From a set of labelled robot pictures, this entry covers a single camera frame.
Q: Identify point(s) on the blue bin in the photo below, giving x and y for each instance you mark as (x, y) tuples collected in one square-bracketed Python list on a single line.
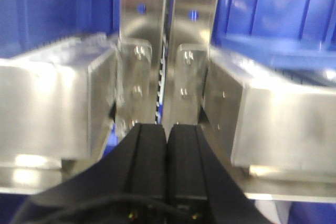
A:
[(28, 24), (286, 34)]

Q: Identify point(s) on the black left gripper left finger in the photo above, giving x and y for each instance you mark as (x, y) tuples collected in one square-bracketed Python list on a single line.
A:
[(128, 185)]

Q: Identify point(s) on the blue bin right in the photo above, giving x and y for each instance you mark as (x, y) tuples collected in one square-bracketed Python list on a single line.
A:
[(286, 34)]

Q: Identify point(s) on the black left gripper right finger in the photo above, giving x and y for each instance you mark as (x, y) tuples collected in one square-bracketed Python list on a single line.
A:
[(200, 186)]

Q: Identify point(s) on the blue bin left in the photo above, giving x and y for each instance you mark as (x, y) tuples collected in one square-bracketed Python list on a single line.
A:
[(28, 24)]

